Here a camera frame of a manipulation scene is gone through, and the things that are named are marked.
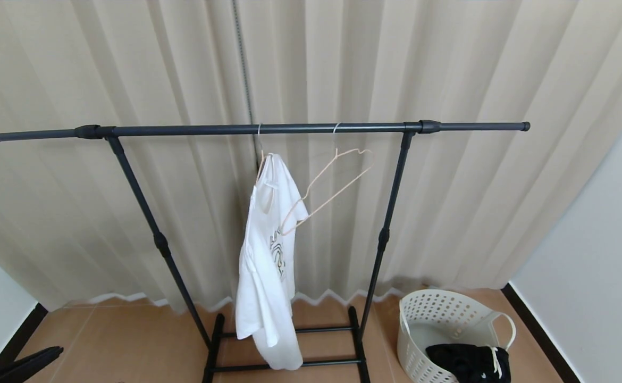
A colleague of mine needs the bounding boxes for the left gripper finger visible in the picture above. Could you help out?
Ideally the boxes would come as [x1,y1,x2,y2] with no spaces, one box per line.
[0,346,65,383]

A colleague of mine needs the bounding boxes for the white printed t-shirt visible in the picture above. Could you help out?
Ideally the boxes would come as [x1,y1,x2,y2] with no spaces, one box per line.
[235,153,309,371]

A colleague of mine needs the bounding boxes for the pink clothes hanger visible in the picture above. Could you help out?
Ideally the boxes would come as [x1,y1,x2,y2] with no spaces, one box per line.
[279,122,374,237]
[255,123,281,192]

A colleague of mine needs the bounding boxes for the black garment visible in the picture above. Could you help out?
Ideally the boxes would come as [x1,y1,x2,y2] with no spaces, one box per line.
[426,343,512,383]

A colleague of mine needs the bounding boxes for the black clothes rack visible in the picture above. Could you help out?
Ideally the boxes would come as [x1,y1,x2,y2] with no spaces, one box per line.
[0,120,531,383]

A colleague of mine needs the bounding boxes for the white laundry basket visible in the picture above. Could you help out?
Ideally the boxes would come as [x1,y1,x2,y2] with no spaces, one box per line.
[398,289,518,383]

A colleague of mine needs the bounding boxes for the beige curtain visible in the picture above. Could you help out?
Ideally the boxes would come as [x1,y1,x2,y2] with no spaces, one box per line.
[0,0,622,314]

